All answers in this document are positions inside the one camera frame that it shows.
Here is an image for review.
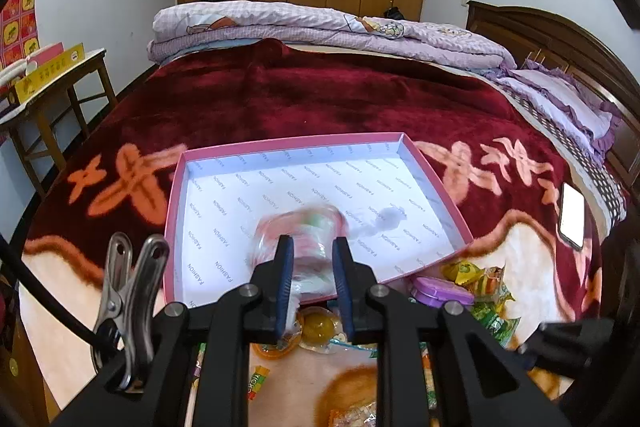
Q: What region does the wooden side table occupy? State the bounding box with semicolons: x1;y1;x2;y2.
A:
0;48;118;198

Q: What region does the clear blue-edged jelly packet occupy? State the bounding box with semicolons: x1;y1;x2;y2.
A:
297;307;353;354

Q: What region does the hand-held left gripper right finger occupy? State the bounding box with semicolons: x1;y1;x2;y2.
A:
331;236;571;427

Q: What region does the purple plastic container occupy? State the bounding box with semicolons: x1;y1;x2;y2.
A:
410;276;476;308

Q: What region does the pink cardboard box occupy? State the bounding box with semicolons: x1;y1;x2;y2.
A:
161;132;475;308

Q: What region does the black cable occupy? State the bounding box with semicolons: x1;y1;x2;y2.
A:
0;234;121;358

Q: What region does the red floral blanket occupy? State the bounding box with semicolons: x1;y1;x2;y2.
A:
22;39;626;427

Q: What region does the small yellow pea packet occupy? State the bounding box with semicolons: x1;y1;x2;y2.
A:
442;261;483;285

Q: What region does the red wall poster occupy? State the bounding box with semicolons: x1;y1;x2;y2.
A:
0;0;40;70

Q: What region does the purple checked quilt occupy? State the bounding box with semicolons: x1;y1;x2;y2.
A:
147;1;518;70

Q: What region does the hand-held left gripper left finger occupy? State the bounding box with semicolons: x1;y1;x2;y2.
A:
52;234;301;427

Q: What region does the dark wooden headboard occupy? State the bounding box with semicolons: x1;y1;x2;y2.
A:
465;0;640;188

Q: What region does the orange jelly cup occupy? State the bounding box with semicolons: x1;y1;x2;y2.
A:
252;332;301;360

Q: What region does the checkered bed sheet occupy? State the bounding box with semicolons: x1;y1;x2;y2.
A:
500;82;628;220

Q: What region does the pink peach jelly packet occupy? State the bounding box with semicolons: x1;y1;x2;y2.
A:
252;204;351;298

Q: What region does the long yellow box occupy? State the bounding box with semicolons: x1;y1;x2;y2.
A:
14;43;85;104

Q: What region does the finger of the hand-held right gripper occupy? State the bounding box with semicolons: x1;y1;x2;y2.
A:
519;319;617;379

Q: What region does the green pea packet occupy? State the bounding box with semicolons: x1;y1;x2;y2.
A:
472;299;521;348

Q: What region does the smartphone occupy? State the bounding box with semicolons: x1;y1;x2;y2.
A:
556;182;587;252

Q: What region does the orange burger candy packet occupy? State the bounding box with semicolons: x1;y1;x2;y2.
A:
470;267;516;303

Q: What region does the metal spring clip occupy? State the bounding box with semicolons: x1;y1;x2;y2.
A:
92;232;171;393

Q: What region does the purple ruffled pillow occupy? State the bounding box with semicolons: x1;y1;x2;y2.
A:
487;59;623;155

